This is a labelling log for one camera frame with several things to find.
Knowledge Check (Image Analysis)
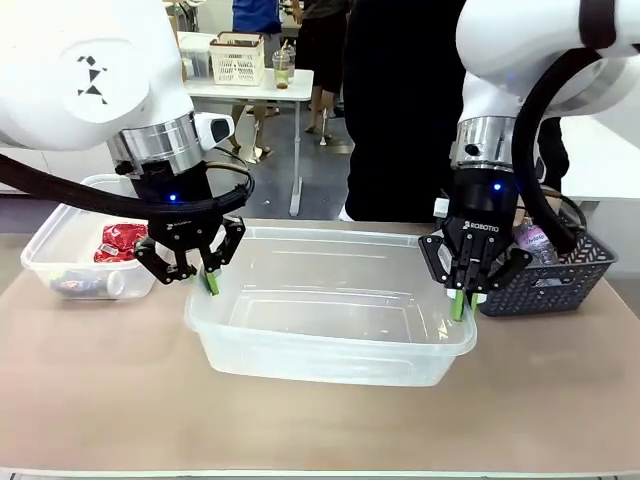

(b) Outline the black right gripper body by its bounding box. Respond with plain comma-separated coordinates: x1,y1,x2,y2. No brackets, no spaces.
441,167,519,294

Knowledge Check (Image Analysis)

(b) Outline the black sleeved arm cable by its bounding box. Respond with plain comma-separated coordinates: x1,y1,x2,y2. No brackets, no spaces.
0,153,257,222
510,47,609,257

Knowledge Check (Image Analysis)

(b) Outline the white slotted plastic basket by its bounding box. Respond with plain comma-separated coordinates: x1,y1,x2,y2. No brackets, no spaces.
208,31,267,88

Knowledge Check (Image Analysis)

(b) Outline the red snack packet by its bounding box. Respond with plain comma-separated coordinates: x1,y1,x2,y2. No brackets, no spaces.
93,222,151,264

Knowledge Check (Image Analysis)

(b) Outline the person in black dress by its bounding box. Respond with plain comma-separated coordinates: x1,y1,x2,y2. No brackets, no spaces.
297,0,351,137

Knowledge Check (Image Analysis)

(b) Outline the person in blue shirt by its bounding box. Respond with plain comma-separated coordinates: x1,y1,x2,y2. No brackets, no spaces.
230,0,285,151

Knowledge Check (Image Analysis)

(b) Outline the white folding table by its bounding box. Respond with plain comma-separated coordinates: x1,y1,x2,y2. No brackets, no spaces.
178,67,316,219

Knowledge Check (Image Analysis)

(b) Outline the dark grey lattice basket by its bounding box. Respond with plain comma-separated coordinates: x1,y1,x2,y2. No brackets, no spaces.
477,205,619,319

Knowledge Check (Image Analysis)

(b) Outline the person in black top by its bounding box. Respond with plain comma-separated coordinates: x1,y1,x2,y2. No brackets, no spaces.
342,0,571,224

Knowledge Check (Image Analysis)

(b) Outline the clear plastic drink cup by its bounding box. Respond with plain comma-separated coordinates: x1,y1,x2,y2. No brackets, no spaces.
272,39,298,92

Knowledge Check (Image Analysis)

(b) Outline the clear bottle with pink label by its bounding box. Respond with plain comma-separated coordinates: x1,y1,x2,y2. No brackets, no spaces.
513,217,559,267

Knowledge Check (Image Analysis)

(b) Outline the white side table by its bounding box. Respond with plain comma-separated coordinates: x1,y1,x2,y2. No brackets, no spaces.
558,115,640,202

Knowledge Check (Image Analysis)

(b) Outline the black sleeved right arm cable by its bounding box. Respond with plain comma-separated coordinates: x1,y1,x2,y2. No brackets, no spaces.
510,47,609,257

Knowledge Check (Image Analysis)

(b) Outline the black sleeved left arm cable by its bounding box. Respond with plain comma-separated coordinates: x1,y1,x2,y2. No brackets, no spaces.
0,153,257,222

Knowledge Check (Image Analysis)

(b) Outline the clear plastic storage container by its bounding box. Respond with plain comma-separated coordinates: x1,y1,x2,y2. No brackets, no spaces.
178,31,214,81

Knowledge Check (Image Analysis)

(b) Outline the clear plastic bin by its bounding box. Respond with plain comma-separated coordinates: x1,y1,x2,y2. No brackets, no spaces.
184,224,479,389
20,173,159,302

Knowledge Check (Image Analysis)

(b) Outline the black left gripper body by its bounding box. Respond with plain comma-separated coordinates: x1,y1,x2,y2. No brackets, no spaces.
129,160,225,262

